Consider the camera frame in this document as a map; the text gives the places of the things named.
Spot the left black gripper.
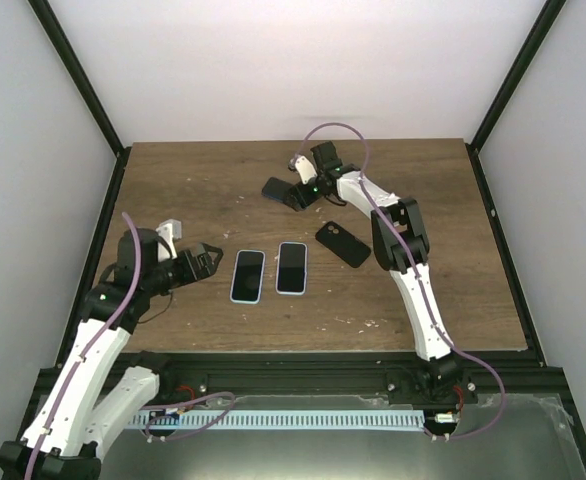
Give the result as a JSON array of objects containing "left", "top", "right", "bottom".
[{"left": 145, "top": 244, "right": 224, "bottom": 297}]

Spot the black phone blue edge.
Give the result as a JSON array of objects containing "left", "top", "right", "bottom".
[{"left": 261, "top": 177, "right": 293, "bottom": 203}]

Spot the light blue phone case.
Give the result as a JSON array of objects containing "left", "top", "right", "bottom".
[
  {"left": 274, "top": 241, "right": 309, "bottom": 297},
  {"left": 229, "top": 249, "right": 267, "bottom": 305}
]

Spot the black phone case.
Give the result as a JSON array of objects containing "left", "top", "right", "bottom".
[{"left": 315, "top": 221, "right": 371, "bottom": 268}]

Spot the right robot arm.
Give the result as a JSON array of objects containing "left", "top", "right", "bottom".
[{"left": 284, "top": 142, "right": 462, "bottom": 403}]

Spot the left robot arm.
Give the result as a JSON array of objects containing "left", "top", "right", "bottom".
[{"left": 0, "top": 220, "right": 223, "bottom": 479}]

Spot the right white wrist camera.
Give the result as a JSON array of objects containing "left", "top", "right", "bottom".
[{"left": 288, "top": 155, "right": 318, "bottom": 186}]

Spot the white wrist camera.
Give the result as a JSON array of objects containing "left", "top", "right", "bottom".
[
  {"left": 288, "top": 155, "right": 318, "bottom": 186},
  {"left": 156, "top": 219, "right": 182, "bottom": 262}
]

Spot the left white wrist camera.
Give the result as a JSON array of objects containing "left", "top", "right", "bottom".
[{"left": 156, "top": 219, "right": 182, "bottom": 262}]

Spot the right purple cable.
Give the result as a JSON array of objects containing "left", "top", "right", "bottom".
[{"left": 300, "top": 122, "right": 507, "bottom": 441}]

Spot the purple cable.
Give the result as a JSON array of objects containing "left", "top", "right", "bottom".
[
  {"left": 300, "top": 122, "right": 507, "bottom": 441},
  {"left": 22, "top": 212, "right": 144, "bottom": 480}
]

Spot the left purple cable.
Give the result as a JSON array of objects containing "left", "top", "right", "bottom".
[{"left": 22, "top": 212, "right": 144, "bottom": 480}]

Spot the light blue slotted cable duct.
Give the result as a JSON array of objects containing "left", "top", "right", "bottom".
[{"left": 125, "top": 410, "right": 425, "bottom": 432}]

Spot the black aluminium front rail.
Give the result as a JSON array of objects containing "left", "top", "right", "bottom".
[{"left": 37, "top": 351, "right": 564, "bottom": 401}]

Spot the left black frame post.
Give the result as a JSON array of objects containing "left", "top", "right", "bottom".
[{"left": 26, "top": 0, "right": 126, "bottom": 154}]

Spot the black frame post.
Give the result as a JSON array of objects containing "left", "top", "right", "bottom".
[
  {"left": 26, "top": 0, "right": 126, "bottom": 154},
  {"left": 470, "top": 0, "right": 569, "bottom": 149}
]

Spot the right black frame post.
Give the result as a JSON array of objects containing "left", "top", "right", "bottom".
[{"left": 470, "top": 0, "right": 569, "bottom": 149}]

